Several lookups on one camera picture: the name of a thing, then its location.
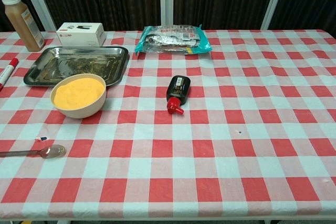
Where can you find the clear plastic spoon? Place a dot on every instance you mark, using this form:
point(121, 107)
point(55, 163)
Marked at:
point(53, 151)

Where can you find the brown juice bottle white cap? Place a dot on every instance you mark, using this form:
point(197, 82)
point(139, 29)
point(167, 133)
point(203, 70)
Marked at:
point(25, 22)

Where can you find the metal tray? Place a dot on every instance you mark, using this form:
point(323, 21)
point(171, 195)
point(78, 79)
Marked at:
point(78, 61)

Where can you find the white cardboard product box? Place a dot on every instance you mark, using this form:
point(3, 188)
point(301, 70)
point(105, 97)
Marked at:
point(78, 36)

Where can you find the red white checkered tablecloth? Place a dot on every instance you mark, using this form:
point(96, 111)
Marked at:
point(236, 129)

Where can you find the teal silver snack bag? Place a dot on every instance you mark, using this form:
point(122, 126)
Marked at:
point(170, 40)

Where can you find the white round bowl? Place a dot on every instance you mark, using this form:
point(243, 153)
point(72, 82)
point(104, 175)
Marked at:
point(78, 110)

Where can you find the red white marker pen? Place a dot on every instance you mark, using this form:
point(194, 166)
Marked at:
point(8, 73)

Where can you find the black bottle red cap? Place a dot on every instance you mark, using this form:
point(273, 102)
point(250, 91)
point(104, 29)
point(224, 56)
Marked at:
point(179, 87)

